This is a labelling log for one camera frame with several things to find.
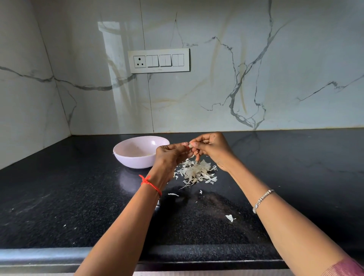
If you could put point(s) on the person's right hand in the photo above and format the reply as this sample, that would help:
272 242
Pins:
217 147

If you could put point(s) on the pink sleeve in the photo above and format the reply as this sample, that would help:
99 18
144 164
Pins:
345 268

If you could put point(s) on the person's left forearm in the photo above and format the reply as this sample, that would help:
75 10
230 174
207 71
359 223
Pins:
125 230

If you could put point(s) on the pale pink bowl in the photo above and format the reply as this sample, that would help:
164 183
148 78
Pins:
136 152

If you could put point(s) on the person's left thumb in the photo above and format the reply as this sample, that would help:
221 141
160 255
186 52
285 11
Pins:
177 145

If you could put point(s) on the white wall switch board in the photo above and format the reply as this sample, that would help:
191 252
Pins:
158 60

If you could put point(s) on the person's left hand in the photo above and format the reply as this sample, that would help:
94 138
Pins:
166 162

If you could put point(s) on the pile of garlic peels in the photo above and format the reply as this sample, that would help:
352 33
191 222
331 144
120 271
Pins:
196 172

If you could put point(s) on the person's right forearm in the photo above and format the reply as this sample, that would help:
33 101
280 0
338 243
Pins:
284 221

